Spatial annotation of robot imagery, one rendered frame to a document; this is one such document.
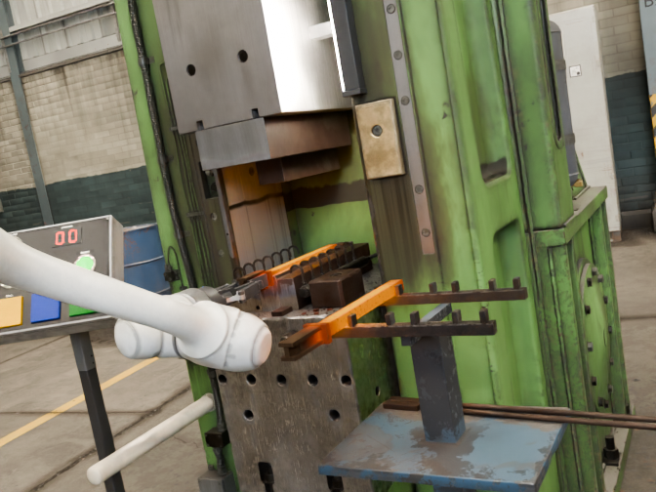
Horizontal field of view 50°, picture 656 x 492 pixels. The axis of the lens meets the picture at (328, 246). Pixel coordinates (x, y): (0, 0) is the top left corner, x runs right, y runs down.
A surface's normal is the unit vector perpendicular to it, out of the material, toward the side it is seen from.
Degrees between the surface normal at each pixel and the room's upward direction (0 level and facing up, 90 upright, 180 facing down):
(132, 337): 86
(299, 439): 90
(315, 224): 90
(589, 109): 90
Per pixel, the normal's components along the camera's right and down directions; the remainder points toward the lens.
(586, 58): -0.38, 0.19
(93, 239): -0.14, -0.36
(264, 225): 0.87, -0.08
